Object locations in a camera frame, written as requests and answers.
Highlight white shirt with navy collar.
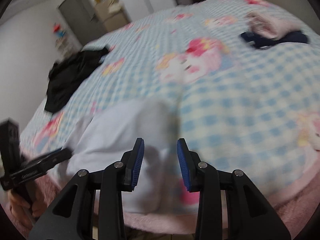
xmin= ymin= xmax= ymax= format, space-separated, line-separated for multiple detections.
xmin=64 ymin=99 xmax=183 ymax=213

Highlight black clothes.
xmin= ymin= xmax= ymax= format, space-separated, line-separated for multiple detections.
xmin=44 ymin=45 xmax=111 ymax=113

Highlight red and blue plush toy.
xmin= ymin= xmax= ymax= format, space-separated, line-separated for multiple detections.
xmin=52 ymin=22 xmax=66 ymax=38

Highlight blue checked printed blanket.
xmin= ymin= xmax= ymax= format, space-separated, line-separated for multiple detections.
xmin=10 ymin=0 xmax=320 ymax=223

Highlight white shelf rack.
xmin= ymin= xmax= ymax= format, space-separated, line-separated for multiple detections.
xmin=54 ymin=33 xmax=83 ymax=58

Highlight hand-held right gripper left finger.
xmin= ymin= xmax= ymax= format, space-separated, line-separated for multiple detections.
xmin=29 ymin=138 xmax=145 ymax=240

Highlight navy folded garment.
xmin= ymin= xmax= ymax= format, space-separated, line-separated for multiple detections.
xmin=239 ymin=29 xmax=309 ymax=51

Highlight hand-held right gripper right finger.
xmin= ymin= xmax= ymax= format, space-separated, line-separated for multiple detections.
xmin=176 ymin=138 xmax=292 ymax=240

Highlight beige cabinet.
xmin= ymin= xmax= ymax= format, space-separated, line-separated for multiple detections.
xmin=93 ymin=0 xmax=132 ymax=32

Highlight person's left hand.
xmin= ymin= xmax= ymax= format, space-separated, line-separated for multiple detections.
xmin=8 ymin=189 xmax=47 ymax=218

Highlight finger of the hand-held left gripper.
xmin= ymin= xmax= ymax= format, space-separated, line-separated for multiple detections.
xmin=37 ymin=147 xmax=73 ymax=171

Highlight grey door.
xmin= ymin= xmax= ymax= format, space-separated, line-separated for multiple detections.
xmin=57 ymin=0 xmax=106 ymax=48

